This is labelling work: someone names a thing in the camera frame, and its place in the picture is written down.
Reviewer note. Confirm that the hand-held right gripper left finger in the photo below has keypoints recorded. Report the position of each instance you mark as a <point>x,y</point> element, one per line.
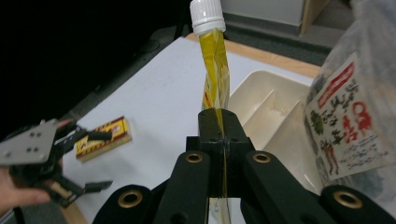
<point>211,140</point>

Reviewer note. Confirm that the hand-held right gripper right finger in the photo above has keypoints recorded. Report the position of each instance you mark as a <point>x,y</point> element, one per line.
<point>235,143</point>

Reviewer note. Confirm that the yellow and red box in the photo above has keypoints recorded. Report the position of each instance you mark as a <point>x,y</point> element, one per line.
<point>106,137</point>

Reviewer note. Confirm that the cream divided plastic tray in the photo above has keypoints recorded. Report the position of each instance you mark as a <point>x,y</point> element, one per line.
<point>274,121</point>

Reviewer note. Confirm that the yellow tube with white cap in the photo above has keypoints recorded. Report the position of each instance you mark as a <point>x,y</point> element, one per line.
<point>214,62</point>

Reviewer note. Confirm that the clear plastic bag with label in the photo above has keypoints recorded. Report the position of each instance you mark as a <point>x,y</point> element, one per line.
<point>351,118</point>

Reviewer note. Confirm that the white cabinet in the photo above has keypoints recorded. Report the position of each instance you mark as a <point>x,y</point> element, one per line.
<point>264,11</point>

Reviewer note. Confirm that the wooden board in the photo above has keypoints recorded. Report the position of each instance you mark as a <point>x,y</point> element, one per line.
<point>313,15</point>

